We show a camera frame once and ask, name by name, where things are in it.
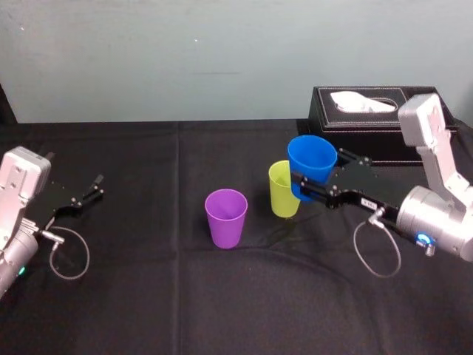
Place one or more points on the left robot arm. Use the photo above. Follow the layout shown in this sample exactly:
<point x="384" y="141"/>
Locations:
<point x="18" y="177"/>

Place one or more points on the purple plastic cup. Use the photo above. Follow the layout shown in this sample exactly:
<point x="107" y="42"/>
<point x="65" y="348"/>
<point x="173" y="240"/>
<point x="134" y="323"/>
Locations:
<point x="225" y="225"/>

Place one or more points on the black table cloth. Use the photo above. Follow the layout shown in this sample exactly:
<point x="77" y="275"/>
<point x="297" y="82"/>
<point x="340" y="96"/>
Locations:
<point x="148" y="296"/>

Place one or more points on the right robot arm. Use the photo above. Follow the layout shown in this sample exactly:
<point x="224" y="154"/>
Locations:
<point x="432" y="218"/>

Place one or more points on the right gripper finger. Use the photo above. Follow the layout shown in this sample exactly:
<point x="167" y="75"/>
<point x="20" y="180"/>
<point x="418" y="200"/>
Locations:
<point x="356" y="159"/>
<point x="314" y="190"/>

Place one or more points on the blue plastic cup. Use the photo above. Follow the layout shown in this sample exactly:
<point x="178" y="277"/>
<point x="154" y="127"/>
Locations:
<point x="310" y="155"/>

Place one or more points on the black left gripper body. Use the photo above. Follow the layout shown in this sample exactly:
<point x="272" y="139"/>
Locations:
<point x="61" y="199"/>

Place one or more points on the white tissue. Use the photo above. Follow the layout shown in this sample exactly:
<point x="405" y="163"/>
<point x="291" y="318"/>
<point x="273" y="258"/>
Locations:
<point x="354" y="100"/>

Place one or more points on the yellow-green plastic cup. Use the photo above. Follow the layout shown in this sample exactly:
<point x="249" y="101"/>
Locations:
<point x="282" y="201"/>

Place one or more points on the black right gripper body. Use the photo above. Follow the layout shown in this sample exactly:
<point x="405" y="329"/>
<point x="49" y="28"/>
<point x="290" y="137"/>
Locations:
<point x="364" y="188"/>

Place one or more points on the black leather tissue box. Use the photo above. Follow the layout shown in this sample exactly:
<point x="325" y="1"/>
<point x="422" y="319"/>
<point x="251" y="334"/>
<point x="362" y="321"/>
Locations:
<point x="354" y="122"/>

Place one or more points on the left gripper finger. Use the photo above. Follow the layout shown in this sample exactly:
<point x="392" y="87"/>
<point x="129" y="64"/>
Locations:
<point x="97" y="182"/>
<point x="88" y="199"/>

